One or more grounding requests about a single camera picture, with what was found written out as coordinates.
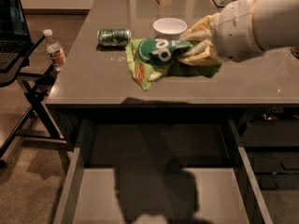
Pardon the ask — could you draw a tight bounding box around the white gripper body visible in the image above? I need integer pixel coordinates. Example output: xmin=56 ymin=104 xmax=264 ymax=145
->
xmin=211 ymin=0 xmax=263 ymax=62

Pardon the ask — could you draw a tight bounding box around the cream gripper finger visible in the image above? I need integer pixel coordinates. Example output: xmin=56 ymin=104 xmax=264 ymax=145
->
xmin=180 ymin=13 xmax=220 ymax=41
xmin=178 ymin=40 xmax=222 ymax=66

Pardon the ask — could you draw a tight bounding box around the green rice chip bag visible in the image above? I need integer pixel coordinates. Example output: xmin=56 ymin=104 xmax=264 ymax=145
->
xmin=125 ymin=38 xmax=221 ymax=91

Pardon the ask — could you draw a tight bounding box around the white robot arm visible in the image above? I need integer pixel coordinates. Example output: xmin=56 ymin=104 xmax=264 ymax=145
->
xmin=179 ymin=0 xmax=299 ymax=66

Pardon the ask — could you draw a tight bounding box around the grey kitchen counter cabinet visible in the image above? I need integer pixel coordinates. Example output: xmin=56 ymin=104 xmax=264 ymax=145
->
xmin=47 ymin=0 xmax=299 ymax=189

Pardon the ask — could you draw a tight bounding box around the open grey top drawer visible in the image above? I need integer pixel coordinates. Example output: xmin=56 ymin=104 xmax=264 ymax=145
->
xmin=53 ymin=119 xmax=274 ymax=224

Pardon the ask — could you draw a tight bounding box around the white bowl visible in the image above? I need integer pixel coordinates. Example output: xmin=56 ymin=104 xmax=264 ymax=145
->
xmin=153 ymin=18 xmax=187 ymax=39

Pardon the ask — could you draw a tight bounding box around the brown jar at edge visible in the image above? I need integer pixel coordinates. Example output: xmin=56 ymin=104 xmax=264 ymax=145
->
xmin=291 ymin=47 xmax=299 ymax=60

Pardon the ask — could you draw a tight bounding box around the green soda can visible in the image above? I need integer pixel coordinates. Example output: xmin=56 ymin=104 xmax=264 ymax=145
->
xmin=97 ymin=29 xmax=131 ymax=47

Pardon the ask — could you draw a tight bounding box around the clear plastic water bottle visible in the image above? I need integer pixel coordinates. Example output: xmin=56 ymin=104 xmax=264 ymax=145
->
xmin=43 ymin=29 xmax=66 ymax=72

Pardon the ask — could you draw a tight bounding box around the black laptop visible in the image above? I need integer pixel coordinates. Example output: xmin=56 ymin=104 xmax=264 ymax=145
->
xmin=0 ymin=0 xmax=33 ymax=73

